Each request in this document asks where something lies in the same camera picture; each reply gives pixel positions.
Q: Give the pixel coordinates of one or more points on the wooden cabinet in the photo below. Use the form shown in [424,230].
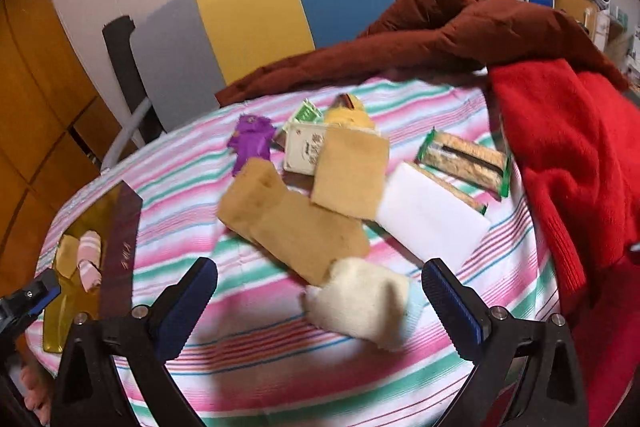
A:
[55,128]

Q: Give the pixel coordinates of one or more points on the cream white sock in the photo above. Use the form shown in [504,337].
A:
[366,301]

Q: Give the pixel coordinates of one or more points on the striped pink green tablecloth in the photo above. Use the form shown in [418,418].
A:
[253,359]

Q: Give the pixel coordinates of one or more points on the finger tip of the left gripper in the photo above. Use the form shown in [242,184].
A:
[20,309]

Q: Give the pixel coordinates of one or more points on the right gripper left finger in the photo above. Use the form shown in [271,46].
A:
[88,390]

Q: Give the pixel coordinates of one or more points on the purple snack wrapper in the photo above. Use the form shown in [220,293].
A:
[251,138]

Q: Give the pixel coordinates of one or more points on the gold tray box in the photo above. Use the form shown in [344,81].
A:
[115,216]

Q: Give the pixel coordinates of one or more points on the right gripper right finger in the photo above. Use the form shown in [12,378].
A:
[525,373]

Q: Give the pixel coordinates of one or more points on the cracker pack green wrapper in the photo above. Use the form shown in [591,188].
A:
[468,161]

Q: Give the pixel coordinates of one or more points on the grey yellow blue chair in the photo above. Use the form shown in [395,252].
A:
[172,64]

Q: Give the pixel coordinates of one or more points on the cream carton box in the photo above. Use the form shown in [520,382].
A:
[303,145]

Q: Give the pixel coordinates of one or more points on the small green packet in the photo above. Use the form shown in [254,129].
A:
[307,113]

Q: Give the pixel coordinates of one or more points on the bright red sweater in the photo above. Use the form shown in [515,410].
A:
[575,139]

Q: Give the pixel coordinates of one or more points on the pink striped sock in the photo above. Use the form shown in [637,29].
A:
[89,261]

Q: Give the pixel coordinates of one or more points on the tan sponge cloth square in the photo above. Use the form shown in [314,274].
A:
[350,174]

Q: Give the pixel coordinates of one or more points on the long tan sock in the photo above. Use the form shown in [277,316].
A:
[307,238]

